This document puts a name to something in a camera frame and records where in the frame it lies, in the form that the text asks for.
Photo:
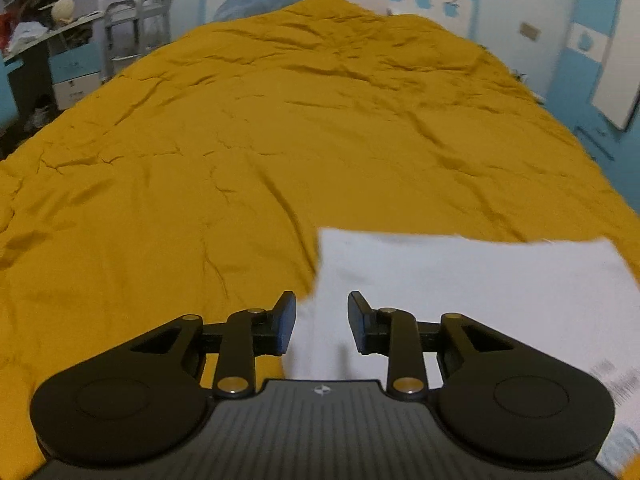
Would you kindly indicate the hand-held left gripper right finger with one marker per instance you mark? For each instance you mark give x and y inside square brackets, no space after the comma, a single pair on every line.
[357,320]

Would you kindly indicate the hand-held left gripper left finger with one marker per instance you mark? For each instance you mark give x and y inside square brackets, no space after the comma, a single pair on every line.
[286,320]

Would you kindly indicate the white printed sweatshirt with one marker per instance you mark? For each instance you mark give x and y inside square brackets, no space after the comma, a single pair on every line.
[450,280]

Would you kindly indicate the yellow quilted blanket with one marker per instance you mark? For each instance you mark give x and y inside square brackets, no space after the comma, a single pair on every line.
[250,135]

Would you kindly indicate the blue pillow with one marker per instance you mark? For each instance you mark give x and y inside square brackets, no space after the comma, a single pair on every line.
[245,6]

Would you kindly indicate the blue and white drawer cabinet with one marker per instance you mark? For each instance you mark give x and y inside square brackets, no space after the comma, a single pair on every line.
[77,77]

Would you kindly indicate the blue and white wardrobe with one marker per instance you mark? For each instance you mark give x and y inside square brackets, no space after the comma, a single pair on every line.
[575,80]

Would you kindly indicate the white plastic bag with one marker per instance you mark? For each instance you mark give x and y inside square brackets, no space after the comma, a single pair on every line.
[25,35]

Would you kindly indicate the red bag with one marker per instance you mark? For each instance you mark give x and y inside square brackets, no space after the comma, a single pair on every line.
[4,27]

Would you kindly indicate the beige wall switch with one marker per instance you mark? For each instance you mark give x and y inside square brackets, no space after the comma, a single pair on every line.
[530,31]

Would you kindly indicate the white board with black frame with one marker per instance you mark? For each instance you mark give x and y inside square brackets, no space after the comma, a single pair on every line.
[620,60]

